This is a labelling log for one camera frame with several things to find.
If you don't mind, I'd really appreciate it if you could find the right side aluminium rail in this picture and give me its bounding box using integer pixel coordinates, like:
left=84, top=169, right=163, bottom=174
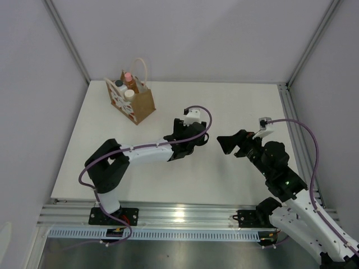
left=277, top=83, right=326, bottom=208

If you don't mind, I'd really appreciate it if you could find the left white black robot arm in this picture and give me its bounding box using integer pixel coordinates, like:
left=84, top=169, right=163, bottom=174
left=85, top=118, right=209, bottom=225

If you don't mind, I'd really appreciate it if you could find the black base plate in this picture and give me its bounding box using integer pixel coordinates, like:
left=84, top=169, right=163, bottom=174
left=232, top=210, right=274, bottom=228
left=88, top=207, right=139, bottom=226

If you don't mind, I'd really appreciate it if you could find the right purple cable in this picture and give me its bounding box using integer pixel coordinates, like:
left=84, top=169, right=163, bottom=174
left=259, top=119, right=359, bottom=253

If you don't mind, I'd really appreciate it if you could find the white bottle black cap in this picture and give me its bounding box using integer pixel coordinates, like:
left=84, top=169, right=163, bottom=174
left=114, top=80, right=128, bottom=98

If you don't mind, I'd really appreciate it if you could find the right aluminium frame post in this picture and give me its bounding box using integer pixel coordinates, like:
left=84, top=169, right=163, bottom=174
left=286, top=0, right=343, bottom=89

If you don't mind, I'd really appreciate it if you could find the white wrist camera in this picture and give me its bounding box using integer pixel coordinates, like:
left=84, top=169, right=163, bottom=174
left=183, top=108, right=201, bottom=126
left=252, top=117, right=274, bottom=140

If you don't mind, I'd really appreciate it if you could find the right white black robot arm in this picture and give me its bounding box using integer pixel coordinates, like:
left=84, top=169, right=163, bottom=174
left=217, top=129, right=358, bottom=268

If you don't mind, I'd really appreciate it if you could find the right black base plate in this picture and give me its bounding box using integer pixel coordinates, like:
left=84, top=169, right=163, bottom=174
left=232, top=210, right=274, bottom=228

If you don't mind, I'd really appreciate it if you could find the pink capped small bottle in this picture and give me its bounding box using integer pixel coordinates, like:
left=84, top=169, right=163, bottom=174
left=124, top=72, right=139, bottom=94

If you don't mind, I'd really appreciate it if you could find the left aluminium frame post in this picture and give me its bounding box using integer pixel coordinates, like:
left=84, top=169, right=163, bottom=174
left=42, top=0, right=91, bottom=85

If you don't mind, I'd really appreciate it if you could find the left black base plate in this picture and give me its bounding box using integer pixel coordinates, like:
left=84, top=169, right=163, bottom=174
left=88, top=207, right=139, bottom=226

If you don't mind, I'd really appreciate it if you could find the cream capped white bottle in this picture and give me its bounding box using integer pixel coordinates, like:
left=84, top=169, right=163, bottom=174
left=124, top=89, right=135, bottom=102

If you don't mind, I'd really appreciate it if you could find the aluminium frame post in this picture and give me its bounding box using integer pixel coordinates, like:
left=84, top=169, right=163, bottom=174
left=42, top=0, right=91, bottom=85
left=286, top=0, right=343, bottom=89

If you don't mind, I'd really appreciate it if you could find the purple cable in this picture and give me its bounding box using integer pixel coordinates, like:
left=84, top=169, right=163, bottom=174
left=259, top=119, right=359, bottom=253
left=78, top=105, right=213, bottom=249

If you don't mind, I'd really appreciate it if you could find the brown canvas tote bag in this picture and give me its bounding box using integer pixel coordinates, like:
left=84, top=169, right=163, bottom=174
left=104, top=58, right=156, bottom=125

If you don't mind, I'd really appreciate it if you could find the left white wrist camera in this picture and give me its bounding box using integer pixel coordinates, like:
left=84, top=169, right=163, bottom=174
left=183, top=108, right=201, bottom=126

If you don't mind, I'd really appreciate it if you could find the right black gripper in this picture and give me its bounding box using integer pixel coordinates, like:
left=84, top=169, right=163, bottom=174
left=216, top=129, right=271, bottom=178

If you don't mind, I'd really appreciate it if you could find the aluminium mounting rail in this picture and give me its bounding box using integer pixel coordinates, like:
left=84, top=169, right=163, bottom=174
left=37, top=201, right=254, bottom=230

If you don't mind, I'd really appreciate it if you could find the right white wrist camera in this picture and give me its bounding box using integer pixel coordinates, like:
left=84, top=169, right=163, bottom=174
left=252, top=117, right=274, bottom=140

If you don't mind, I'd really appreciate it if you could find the white slotted cable duct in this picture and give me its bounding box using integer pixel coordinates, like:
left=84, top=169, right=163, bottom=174
left=48, top=228, right=260, bottom=242

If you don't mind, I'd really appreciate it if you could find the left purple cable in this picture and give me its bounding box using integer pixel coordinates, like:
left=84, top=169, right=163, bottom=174
left=78, top=105, right=213, bottom=249

